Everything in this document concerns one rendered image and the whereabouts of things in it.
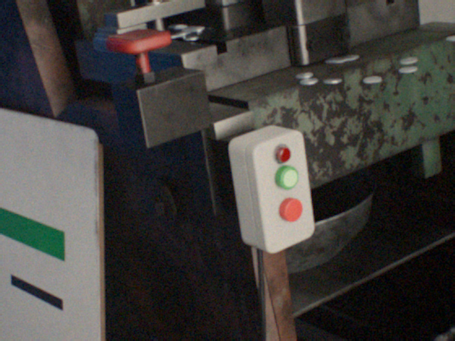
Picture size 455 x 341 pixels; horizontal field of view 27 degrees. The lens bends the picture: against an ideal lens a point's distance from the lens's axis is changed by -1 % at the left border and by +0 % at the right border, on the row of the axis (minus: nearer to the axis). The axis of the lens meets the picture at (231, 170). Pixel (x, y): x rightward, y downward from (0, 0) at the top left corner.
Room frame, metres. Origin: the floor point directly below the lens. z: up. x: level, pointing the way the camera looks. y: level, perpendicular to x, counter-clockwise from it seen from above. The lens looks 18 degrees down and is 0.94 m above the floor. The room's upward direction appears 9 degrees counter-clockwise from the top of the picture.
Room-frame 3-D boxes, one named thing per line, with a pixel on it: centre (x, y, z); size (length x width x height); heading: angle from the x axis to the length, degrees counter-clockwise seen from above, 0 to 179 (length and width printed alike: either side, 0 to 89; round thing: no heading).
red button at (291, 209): (1.03, -0.06, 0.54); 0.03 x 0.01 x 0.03; 124
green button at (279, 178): (1.03, -0.06, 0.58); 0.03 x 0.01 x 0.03; 124
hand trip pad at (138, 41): (1.09, 0.08, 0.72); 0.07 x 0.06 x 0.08; 34
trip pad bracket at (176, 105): (1.10, 0.07, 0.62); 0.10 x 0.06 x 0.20; 124
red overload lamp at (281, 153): (1.04, -0.06, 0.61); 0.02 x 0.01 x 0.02; 124
